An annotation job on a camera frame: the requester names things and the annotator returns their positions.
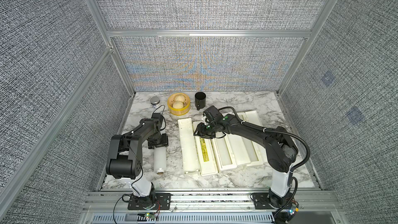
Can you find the small silver lidded jar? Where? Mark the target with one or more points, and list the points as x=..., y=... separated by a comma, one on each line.
x=155, y=102

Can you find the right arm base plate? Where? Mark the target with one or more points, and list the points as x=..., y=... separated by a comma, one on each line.
x=264, y=201

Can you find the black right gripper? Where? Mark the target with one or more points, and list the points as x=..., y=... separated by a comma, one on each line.
x=200, y=131

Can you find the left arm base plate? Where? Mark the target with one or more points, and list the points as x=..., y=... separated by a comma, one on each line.
x=150, y=203

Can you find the black cup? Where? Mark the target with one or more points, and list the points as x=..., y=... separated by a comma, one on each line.
x=200, y=100

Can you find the white wrap dispenser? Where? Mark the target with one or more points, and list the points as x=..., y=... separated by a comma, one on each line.
x=254, y=136
x=236, y=150
x=197, y=156

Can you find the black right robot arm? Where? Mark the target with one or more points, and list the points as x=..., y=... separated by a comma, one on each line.
x=281, y=150

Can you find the aluminium front rail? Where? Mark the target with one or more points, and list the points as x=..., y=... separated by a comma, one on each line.
x=211, y=206

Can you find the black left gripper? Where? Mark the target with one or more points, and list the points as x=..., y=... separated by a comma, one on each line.
x=165, y=142

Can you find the yellow bowl with eggs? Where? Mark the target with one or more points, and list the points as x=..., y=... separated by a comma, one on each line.
x=179, y=104

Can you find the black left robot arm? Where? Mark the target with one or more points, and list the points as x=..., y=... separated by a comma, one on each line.
x=125, y=155

